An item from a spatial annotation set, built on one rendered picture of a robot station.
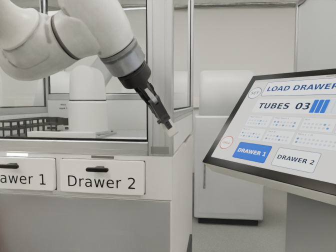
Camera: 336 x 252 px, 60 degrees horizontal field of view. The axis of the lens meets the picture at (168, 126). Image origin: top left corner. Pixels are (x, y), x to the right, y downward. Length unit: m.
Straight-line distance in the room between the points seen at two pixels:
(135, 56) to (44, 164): 0.58
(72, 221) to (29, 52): 0.65
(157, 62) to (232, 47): 3.43
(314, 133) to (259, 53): 3.76
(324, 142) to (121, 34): 0.45
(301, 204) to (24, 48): 0.67
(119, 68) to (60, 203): 0.62
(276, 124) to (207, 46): 3.61
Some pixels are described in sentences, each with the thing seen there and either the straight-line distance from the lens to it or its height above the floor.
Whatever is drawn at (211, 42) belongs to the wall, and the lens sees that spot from 4.31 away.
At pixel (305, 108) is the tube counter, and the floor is 1.11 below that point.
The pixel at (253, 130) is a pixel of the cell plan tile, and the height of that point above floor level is 1.05.
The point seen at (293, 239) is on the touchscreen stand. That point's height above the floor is 0.80.
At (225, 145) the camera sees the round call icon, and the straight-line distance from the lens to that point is 0.77.
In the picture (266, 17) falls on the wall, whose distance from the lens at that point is 4.52.
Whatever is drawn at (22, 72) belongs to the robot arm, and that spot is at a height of 1.18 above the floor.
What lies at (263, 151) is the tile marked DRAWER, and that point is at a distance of 0.70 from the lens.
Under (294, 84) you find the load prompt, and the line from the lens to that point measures 0.80.
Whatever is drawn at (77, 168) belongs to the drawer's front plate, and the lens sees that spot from 1.03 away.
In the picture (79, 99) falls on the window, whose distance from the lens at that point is 1.04.
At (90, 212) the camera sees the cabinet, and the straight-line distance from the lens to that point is 1.07.
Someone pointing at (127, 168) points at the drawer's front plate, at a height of 0.90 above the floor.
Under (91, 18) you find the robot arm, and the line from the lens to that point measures 0.59.
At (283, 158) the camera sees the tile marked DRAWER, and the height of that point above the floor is 1.00.
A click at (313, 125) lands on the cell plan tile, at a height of 1.07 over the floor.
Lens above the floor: 1.12
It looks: 5 degrees down
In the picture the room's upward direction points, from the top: straight up
